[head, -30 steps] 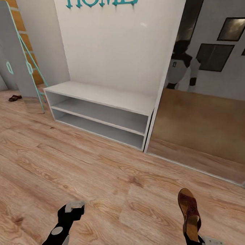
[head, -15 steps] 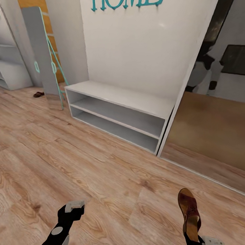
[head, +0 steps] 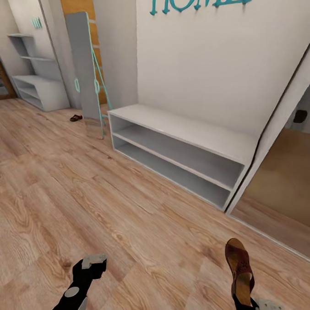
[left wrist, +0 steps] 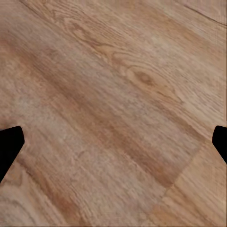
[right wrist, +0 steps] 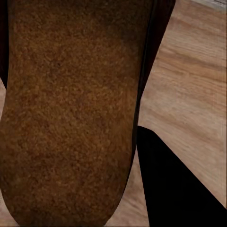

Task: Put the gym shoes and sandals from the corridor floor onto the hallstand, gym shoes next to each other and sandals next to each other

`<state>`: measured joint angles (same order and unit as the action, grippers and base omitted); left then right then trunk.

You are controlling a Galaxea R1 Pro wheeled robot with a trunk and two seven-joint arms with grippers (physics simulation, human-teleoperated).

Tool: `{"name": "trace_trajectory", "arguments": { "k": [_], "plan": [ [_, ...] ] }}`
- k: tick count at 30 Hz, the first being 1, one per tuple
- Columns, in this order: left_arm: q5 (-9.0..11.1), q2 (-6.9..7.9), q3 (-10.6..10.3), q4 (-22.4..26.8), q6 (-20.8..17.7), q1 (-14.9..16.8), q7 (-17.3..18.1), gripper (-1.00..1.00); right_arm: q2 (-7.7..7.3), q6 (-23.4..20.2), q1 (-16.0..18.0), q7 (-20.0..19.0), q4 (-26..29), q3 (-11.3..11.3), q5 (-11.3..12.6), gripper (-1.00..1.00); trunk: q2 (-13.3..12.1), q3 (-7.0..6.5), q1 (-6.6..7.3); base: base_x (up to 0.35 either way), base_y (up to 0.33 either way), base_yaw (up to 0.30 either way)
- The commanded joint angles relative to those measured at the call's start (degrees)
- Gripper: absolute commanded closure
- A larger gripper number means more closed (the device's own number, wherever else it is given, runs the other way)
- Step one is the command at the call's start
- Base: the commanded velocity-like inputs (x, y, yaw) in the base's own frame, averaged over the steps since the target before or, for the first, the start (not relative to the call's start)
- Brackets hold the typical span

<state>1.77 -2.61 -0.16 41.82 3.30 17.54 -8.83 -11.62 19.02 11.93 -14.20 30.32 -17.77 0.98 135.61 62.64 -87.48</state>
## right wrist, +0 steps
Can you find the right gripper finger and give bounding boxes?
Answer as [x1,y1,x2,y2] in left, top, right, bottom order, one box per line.
[136,126,227,227]

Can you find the sandal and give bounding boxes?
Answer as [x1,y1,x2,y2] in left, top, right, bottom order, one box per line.
[0,0,176,227]

